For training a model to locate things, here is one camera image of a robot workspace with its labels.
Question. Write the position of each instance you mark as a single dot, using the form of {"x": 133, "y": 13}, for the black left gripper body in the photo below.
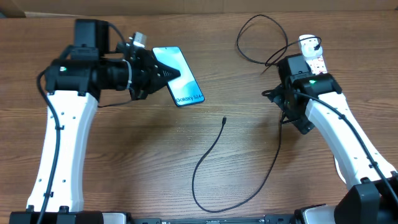
{"x": 141, "y": 81}

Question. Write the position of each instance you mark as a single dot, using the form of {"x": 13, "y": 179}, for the blue Galaxy smartphone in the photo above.
{"x": 184, "y": 89}

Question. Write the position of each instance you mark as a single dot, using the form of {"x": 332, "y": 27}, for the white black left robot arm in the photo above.
{"x": 71, "y": 87}

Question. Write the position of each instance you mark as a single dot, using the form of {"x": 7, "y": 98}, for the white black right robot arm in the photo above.
{"x": 312, "y": 101}

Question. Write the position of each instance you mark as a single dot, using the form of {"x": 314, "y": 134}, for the white charger plug adapter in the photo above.
{"x": 310, "y": 46}

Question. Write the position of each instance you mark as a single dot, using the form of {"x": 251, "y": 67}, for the brown cardboard panel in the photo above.
{"x": 20, "y": 8}

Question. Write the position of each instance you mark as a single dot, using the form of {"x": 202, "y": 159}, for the white power extension strip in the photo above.
{"x": 317, "y": 65}

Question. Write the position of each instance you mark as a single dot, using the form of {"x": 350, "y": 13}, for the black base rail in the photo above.
{"x": 211, "y": 220}

